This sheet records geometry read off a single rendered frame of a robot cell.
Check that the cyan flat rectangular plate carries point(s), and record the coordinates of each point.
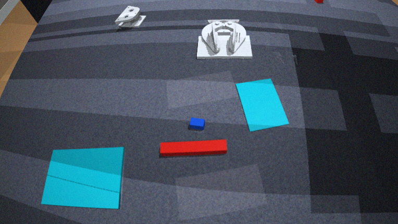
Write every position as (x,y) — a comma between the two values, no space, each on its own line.
(261,104)

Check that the teal flat plate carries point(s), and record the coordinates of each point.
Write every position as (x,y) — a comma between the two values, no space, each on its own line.
(85,178)

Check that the small blue block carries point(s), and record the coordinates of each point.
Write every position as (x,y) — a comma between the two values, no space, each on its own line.
(197,123)

